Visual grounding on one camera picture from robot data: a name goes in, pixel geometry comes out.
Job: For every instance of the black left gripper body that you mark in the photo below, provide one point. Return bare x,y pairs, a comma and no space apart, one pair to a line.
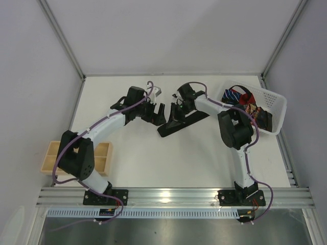
152,112

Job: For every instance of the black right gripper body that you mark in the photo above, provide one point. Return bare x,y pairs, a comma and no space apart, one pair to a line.
177,111

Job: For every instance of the black tie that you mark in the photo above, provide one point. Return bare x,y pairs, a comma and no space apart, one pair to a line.
189,120

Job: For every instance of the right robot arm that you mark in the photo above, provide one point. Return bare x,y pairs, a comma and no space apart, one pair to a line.
235,129

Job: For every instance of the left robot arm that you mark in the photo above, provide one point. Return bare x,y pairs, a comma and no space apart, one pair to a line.
76,154

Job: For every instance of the blue striped tie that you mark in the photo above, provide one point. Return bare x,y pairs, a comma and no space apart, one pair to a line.
231,96

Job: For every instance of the red tie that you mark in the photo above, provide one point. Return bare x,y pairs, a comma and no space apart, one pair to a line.
246,99

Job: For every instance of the wooden compartment tray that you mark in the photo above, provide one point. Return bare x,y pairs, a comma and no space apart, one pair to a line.
103,156

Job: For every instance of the dark patterned tie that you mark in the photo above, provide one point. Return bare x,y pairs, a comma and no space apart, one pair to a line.
262,117

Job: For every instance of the white plastic basket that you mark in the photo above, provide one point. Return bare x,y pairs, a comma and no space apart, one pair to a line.
272,102

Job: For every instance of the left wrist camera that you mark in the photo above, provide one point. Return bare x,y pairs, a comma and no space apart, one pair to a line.
153,94

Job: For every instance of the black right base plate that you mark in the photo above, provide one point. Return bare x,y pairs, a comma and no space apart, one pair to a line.
231,197

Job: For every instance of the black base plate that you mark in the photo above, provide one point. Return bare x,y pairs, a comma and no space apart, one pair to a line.
92,199
231,197

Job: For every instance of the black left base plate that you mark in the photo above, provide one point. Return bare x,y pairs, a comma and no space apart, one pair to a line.
92,199

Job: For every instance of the aluminium mounting rail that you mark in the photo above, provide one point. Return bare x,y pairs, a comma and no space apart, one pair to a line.
170,197

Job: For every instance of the white slotted cable duct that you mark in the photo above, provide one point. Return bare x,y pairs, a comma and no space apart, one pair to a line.
144,213

